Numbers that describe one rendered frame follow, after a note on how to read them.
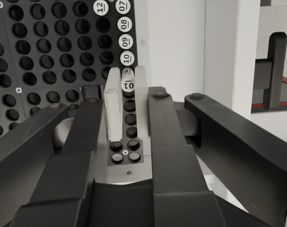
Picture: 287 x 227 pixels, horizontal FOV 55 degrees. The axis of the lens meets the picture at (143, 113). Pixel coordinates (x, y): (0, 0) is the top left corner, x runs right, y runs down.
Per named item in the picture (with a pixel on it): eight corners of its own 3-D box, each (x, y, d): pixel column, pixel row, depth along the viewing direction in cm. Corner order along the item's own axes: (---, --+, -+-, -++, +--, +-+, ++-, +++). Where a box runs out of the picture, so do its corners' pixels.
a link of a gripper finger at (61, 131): (106, 144, 14) (46, 149, 14) (111, 111, 18) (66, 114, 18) (103, 116, 13) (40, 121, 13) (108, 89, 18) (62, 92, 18)
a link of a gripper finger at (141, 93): (134, 89, 15) (148, 88, 15) (134, 65, 21) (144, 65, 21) (138, 140, 16) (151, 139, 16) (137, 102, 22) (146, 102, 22)
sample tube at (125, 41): (131, 30, 27) (132, 34, 23) (131, 43, 28) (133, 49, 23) (118, 31, 27) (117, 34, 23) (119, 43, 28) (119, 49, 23)
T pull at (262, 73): (281, 30, 25) (289, 32, 24) (272, 107, 28) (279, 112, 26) (243, 33, 25) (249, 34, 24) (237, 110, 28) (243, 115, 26)
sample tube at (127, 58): (133, 46, 28) (134, 52, 24) (132, 58, 28) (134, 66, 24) (120, 45, 28) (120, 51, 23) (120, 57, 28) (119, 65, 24)
